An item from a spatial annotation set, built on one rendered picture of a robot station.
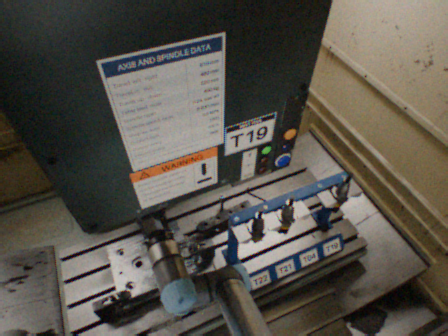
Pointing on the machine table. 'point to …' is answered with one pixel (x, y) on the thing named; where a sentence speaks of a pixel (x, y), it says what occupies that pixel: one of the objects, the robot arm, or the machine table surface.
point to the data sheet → (168, 98)
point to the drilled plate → (140, 264)
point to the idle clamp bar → (220, 218)
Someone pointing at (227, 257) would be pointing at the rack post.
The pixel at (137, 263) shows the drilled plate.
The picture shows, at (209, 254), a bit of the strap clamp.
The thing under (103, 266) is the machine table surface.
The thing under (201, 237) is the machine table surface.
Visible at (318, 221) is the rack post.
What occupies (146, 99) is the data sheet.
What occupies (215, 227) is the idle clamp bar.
